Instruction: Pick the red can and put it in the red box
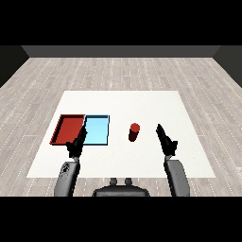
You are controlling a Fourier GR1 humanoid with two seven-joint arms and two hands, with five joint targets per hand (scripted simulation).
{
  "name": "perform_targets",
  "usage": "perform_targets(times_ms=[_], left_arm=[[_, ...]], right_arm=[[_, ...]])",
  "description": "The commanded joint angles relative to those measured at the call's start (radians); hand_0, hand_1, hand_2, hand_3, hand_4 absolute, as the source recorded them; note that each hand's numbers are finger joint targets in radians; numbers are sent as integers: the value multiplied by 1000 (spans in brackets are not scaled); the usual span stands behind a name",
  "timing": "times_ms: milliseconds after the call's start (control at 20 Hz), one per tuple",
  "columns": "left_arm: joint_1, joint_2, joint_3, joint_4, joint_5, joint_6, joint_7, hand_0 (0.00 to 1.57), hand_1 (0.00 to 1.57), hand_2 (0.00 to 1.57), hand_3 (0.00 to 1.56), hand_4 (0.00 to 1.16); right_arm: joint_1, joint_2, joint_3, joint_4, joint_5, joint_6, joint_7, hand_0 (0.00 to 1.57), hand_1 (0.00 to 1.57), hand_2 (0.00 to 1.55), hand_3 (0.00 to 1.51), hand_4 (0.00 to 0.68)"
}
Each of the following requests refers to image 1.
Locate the shallow light blue open box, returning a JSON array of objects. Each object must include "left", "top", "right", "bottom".
[{"left": 82, "top": 114, "right": 111, "bottom": 147}]

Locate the small red can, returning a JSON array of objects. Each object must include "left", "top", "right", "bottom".
[{"left": 128, "top": 122, "right": 141, "bottom": 143}]

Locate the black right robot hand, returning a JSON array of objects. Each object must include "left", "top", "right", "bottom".
[{"left": 156, "top": 123, "right": 179, "bottom": 157}]

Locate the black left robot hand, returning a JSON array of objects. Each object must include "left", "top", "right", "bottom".
[{"left": 65, "top": 125, "right": 89, "bottom": 160}]

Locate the shallow red open box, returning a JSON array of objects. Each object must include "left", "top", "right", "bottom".
[{"left": 49, "top": 113, "right": 86, "bottom": 147}]

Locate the dark grey robot body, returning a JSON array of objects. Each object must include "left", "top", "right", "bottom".
[{"left": 92, "top": 178, "right": 151, "bottom": 198}]

